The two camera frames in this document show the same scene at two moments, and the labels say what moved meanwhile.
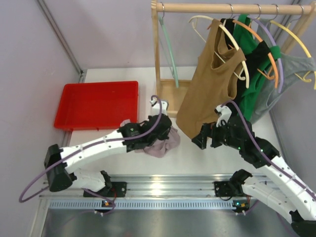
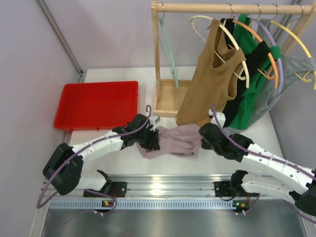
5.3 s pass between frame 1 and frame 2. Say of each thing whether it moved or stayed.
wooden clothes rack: stayed
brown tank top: stayed
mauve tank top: moved
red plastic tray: stayed
